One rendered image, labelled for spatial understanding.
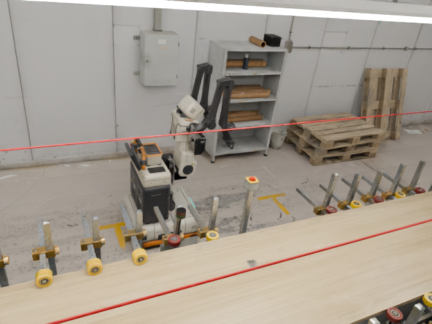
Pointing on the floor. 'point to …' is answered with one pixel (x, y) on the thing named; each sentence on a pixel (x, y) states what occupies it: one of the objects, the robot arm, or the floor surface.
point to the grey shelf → (236, 53)
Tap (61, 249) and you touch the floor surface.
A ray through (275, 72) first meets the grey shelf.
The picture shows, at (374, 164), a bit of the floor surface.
